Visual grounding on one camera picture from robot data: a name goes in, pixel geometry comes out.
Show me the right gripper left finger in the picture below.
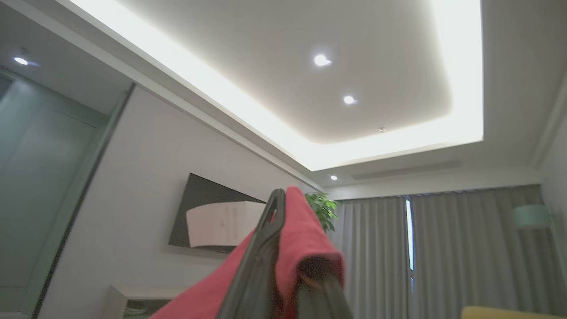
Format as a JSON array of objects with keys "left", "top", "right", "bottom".
[{"left": 216, "top": 188, "right": 287, "bottom": 319}]

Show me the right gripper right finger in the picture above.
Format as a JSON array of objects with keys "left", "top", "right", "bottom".
[{"left": 296, "top": 271, "right": 355, "bottom": 319}]

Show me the frosted glass sliding door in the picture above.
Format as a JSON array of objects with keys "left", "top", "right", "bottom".
[{"left": 0, "top": 66, "right": 136, "bottom": 319}]

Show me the yellow upholstered seat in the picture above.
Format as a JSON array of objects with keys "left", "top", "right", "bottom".
[{"left": 461, "top": 306, "right": 567, "bottom": 319}]

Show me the red Bulls basketball jersey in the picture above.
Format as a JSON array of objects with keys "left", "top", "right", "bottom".
[{"left": 151, "top": 186, "right": 346, "bottom": 319}]

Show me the long ceiling air vent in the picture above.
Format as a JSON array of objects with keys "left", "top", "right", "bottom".
[{"left": 351, "top": 160, "right": 462, "bottom": 181}]

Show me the green leafy plant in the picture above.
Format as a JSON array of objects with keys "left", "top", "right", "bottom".
[{"left": 305, "top": 192, "right": 338, "bottom": 233}]

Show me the white low cabinet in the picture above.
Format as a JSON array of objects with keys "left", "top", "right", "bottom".
[{"left": 104, "top": 285, "right": 189, "bottom": 319}]

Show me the grey pleated curtain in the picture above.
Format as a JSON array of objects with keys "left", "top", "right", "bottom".
[
  {"left": 330, "top": 197, "right": 409, "bottom": 319},
  {"left": 411, "top": 185, "right": 556, "bottom": 319}
]

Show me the wall-mounted black television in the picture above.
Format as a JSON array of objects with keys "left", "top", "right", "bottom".
[{"left": 168, "top": 173, "right": 269, "bottom": 256}]

